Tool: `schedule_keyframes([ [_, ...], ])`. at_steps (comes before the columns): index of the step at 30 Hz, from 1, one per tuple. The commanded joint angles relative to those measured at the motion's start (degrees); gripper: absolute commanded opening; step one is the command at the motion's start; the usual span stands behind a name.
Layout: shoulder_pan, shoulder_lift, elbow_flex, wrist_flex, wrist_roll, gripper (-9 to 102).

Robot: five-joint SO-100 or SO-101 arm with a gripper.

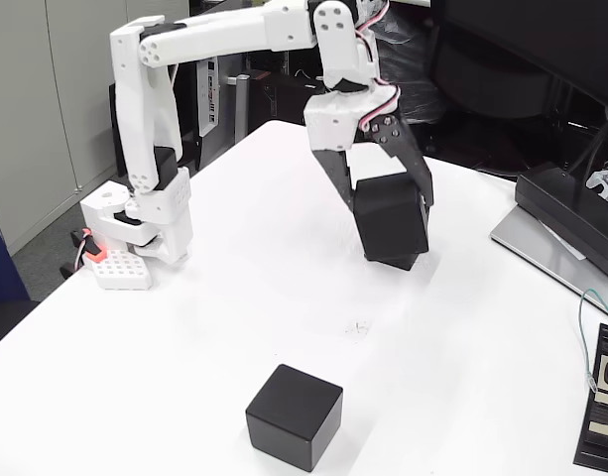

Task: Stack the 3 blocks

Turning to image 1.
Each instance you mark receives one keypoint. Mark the black cube block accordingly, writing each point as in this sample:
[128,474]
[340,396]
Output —
[288,421]
[390,218]
[395,263]

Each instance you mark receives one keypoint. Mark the black equipment case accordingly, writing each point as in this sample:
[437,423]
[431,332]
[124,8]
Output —
[283,104]

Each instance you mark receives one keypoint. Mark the bin wrapped in clear plastic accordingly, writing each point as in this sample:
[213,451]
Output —
[415,64]

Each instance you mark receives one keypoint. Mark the black flat panel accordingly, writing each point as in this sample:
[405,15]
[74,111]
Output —
[187,104]

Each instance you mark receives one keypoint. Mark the silver monitor stand base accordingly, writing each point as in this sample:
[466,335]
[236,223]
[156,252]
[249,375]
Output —
[531,243]

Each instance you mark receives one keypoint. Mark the black box on stand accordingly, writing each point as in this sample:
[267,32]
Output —
[561,208]

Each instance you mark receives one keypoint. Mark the crumpled white plastic wrapper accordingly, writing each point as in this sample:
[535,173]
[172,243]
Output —
[603,181]

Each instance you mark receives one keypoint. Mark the grey cabinet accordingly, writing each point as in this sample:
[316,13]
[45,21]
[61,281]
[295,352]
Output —
[26,74]

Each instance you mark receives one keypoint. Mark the blue partition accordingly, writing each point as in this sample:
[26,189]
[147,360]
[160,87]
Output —
[1,263]

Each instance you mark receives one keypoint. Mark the black device with beige labels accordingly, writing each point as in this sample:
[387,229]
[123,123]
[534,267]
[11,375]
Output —
[601,446]

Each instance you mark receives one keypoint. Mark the grey metal post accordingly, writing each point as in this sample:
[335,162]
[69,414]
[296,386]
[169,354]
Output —
[242,104]

